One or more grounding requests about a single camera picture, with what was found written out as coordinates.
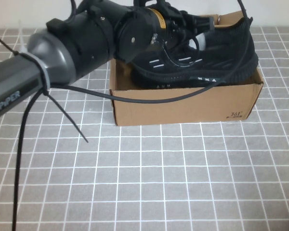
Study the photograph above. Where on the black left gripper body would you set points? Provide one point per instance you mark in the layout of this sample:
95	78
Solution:
180	24

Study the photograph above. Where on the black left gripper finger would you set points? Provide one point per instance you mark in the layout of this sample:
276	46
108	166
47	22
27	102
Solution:
210	21

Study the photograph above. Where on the black sneaker with paper stuffing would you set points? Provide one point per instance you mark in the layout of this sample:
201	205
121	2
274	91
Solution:
231	53

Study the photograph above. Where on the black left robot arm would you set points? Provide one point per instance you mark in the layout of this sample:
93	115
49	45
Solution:
86	48

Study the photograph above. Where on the white paper shoe stuffing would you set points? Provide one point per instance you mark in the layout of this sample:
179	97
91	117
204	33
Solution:
201	39

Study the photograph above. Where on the brown cardboard shoe box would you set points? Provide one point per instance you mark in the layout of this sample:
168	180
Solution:
183	110

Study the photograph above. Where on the black sneaker with tongue label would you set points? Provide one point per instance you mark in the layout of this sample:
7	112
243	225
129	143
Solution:
163	86

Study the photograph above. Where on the white zip tie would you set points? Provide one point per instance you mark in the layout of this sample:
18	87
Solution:
21	41

